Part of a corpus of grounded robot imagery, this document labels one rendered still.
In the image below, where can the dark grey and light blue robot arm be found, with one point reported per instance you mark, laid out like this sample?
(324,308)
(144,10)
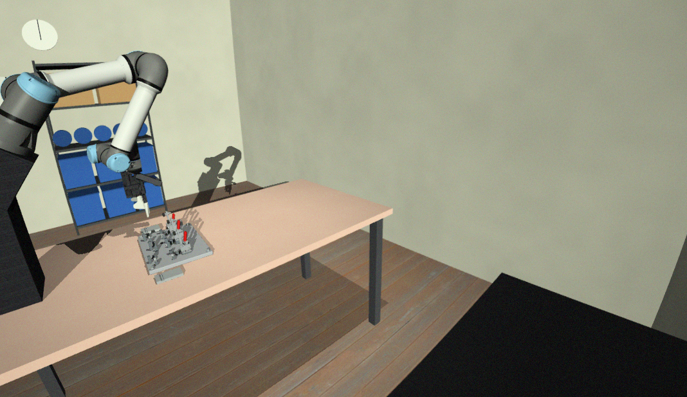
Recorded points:
(30,97)

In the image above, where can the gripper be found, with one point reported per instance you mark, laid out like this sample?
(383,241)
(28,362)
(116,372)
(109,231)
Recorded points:
(137,189)

